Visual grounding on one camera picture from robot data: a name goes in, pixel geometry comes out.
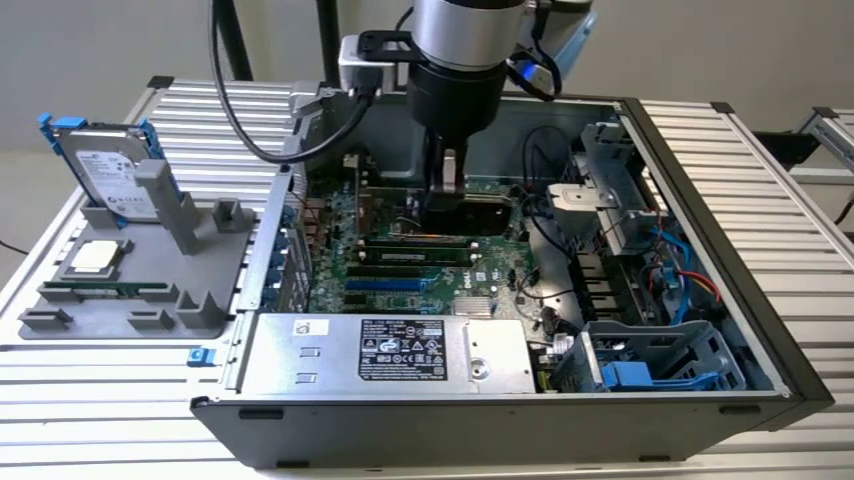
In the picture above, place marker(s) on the silver metal bracket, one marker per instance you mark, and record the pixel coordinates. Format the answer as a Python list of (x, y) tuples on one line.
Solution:
[(581, 197)]

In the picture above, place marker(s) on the black box between tables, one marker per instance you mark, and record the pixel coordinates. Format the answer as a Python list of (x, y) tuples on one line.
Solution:
[(788, 147)]

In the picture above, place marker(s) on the grey disk bay cage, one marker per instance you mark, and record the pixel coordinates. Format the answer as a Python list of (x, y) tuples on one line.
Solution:
[(668, 335)]

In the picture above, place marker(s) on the small blue clip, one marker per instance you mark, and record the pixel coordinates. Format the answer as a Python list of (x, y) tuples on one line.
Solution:
[(198, 356)]

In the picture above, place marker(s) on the blue plastic latch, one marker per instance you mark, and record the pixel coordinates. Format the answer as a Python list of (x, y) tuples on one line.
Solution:
[(628, 375)]

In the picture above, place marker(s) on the blue expansion slot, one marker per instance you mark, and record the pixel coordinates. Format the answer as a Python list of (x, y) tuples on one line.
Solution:
[(388, 283)]

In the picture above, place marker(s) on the neighbouring slatted metal table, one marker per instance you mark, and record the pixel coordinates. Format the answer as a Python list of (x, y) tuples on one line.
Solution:
[(828, 125)]

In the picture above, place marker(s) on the silver chipset heatsink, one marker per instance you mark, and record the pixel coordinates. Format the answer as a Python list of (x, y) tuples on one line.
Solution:
[(474, 306)]

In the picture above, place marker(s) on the open black PC case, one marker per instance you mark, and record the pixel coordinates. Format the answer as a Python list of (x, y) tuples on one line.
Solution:
[(468, 430)]

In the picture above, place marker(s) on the grey parts rack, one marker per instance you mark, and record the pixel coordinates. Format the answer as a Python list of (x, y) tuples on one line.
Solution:
[(147, 280)]

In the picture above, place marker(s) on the hard disk in blue carrier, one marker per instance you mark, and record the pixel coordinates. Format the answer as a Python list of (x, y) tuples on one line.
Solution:
[(101, 170)]

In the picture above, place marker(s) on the black expansion slot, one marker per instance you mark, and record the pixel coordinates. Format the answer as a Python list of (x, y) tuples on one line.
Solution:
[(384, 270)]

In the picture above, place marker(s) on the silver power supply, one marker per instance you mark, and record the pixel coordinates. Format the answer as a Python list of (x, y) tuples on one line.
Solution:
[(321, 360)]

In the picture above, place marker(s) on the green graphics card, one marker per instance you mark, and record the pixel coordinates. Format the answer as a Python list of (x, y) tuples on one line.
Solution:
[(481, 212)]

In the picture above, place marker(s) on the metal disk bay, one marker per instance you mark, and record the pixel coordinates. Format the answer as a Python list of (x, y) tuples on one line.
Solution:
[(621, 165)]

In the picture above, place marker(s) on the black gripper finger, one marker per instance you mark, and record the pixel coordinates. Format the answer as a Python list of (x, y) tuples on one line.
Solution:
[(452, 170), (436, 170)]

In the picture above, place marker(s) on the silver CPU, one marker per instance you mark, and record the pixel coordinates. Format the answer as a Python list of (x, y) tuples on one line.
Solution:
[(97, 257)]

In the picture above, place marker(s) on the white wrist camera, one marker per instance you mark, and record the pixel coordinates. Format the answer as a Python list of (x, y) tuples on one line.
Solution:
[(354, 55)]

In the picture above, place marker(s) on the green motherboard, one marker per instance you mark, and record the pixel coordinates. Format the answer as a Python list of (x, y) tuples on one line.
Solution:
[(494, 250)]

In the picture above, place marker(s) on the green RAM stick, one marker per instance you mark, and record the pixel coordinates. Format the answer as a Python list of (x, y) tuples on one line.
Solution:
[(134, 287), (414, 257)]

